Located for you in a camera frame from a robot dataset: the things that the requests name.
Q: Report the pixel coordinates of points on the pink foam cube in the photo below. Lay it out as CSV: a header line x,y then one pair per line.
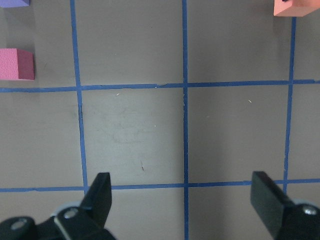
x,y
16,65

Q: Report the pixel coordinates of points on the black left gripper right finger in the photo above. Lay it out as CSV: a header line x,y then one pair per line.
x,y
283,217

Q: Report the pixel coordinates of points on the brown paper table mat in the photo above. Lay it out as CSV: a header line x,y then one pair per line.
x,y
180,100

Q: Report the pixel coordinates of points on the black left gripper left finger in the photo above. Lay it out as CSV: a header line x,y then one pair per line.
x,y
83,222

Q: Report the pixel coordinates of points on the purple foam cube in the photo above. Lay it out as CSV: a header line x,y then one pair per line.
x,y
14,3

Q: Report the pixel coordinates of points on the orange foam cube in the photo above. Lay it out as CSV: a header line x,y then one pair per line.
x,y
295,8

